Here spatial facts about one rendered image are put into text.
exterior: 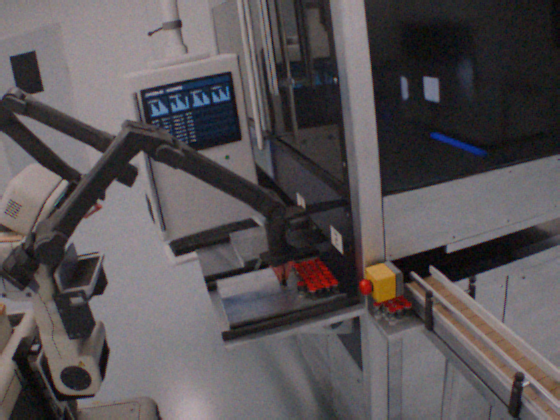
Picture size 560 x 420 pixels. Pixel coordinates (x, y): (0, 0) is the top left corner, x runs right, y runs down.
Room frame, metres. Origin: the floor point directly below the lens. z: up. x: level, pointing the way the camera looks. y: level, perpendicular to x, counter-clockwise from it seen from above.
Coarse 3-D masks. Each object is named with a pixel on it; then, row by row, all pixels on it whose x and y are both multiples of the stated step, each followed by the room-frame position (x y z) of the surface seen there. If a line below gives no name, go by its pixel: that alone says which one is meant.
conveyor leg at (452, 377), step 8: (448, 360) 0.97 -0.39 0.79; (448, 368) 0.96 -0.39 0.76; (448, 376) 0.96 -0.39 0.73; (456, 376) 0.95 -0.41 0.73; (448, 384) 0.96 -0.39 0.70; (456, 384) 0.95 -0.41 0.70; (448, 392) 0.96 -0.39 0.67; (456, 392) 0.96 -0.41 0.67; (448, 400) 0.96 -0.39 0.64; (456, 400) 0.96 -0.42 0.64; (448, 408) 0.96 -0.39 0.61; (456, 408) 0.96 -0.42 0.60; (448, 416) 0.96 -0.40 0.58; (456, 416) 0.96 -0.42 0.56
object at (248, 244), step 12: (252, 228) 1.74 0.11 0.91; (312, 228) 1.73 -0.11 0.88; (240, 240) 1.72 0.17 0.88; (252, 240) 1.70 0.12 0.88; (264, 240) 1.69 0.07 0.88; (288, 240) 1.66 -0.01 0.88; (300, 240) 1.64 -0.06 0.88; (312, 240) 1.63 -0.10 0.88; (324, 240) 1.61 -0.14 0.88; (240, 252) 1.61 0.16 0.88; (252, 252) 1.60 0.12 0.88; (300, 252) 1.51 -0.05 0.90; (252, 264) 1.48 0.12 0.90
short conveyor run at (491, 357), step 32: (416, 288) 1.13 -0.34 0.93; (448, 288) 1.09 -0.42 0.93; (448, 320) 0.95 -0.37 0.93; (480, 320) 0.93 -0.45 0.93; (448, 352) 0.91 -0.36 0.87; (480, 352) 0.81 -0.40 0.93; (512, 352) 0.79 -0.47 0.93; (480, 384) 0.77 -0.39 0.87; (512, 384) 0.66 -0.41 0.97; (544, 384) 0.67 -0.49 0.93; (512, 416) 0.64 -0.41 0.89; (544, 416) 0.59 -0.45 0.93
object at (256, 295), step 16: (256, 272) 1.39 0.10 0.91; (272, 272) 1.40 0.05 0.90; (224, 288) 1.37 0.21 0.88; (240, 288) 1.35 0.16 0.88; (256, 288) 1.34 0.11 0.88; (272, 288) 1.33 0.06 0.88; (288, 288) 1.31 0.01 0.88; (224, 304) 1.22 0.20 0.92; (240, 304) 1.26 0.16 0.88; (256, 304) 1.25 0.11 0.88; (272, 304) 1.24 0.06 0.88; (288, 304) 1.22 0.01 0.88; (304, 304) 1.16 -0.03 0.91; (320, 304) 1.17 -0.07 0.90; (240, 320) 1.18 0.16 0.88; (256, 320) 1.13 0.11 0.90
